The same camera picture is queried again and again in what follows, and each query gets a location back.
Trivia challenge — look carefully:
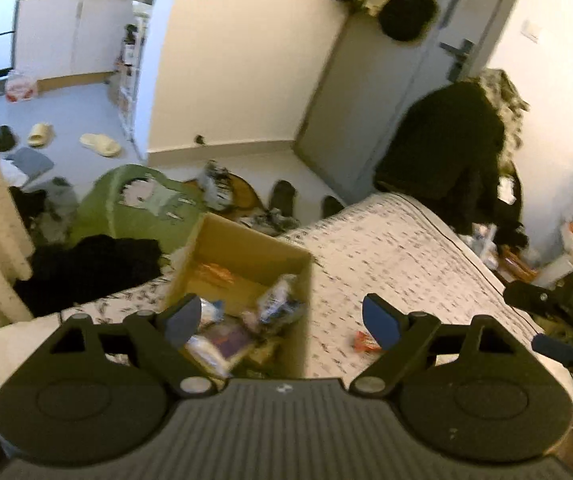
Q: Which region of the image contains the white black patterned bedspread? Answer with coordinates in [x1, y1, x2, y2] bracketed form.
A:
[60, 192, 573, 401]

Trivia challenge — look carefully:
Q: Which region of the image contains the brown cardboard box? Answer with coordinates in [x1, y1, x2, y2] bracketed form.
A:
[162, 214, 313, 378]

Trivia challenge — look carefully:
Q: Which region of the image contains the black clothes pile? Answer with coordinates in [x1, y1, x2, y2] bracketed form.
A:
[13, 235, 163, 318]

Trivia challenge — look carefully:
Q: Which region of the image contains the green cartoon floor mat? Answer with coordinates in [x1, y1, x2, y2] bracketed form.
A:
[67, 165, 206, 255]

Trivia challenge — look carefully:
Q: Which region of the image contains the grey sneaker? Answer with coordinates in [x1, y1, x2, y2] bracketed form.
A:
[198, 160, 234, 212]

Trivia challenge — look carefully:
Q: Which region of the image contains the black coat on rack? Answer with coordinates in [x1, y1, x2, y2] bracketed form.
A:
[373, 81, 528, 249]

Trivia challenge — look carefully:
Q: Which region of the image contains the black slipper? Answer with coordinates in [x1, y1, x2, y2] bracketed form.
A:
[0, 125, 17, 153]

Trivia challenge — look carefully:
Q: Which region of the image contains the grey door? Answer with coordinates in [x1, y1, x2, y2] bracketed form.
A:
[295, 0, 515, 204]

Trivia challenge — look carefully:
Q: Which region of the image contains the white storage rack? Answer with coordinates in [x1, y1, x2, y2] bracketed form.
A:
[117, 0, 152, 144]

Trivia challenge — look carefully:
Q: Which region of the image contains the red white plastic bag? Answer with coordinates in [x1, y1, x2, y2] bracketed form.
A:
[4, 70, 38, 103]

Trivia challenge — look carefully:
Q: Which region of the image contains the white kitchen cabinet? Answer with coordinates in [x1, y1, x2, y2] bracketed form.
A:
[13, 0, 138, 80]

